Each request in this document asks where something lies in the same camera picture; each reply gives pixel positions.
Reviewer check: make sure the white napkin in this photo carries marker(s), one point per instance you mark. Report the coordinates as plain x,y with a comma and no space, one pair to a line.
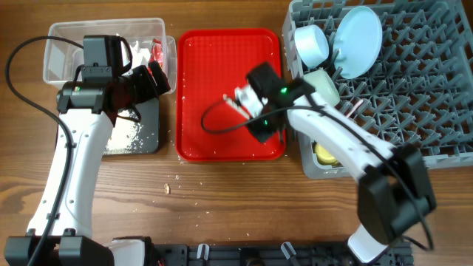
141,53

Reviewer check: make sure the light blue plate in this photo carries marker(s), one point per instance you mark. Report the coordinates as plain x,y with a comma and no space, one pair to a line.
357,42

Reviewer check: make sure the red snack wrapper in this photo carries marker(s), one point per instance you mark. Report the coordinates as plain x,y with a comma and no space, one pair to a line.
156,52

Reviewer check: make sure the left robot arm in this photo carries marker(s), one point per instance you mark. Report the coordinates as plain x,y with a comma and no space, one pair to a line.
60,232

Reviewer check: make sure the spilled rice in tray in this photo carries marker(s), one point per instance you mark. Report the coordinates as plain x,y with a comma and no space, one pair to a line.
125,138

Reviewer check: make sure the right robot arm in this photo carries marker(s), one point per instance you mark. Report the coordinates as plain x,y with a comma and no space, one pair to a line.
394,189

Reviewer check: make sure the green bowl with food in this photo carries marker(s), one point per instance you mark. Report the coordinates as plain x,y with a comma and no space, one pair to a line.
324,85

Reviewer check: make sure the light blue bowl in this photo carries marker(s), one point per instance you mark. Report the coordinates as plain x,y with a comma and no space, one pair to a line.
311,45

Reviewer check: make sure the black waste tray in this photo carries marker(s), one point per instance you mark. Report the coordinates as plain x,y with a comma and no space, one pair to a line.
148,125

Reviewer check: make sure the clear plastic waste bin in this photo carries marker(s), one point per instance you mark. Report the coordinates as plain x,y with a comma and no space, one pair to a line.
61,59

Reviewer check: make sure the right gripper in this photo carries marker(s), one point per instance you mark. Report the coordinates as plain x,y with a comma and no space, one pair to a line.
255,129

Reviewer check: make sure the yellow plastic cup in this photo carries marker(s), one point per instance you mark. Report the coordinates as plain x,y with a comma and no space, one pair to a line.
323,156

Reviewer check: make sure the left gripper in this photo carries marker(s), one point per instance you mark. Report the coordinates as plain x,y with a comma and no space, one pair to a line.
149,89

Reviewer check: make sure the white plastic fork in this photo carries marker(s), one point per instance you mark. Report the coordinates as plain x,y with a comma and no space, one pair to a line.
355,107

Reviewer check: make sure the grey dishwasher rack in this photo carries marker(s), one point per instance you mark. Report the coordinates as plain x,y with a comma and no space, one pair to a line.
419,90

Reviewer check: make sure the red serving tray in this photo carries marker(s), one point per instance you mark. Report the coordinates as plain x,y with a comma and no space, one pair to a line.
211,64

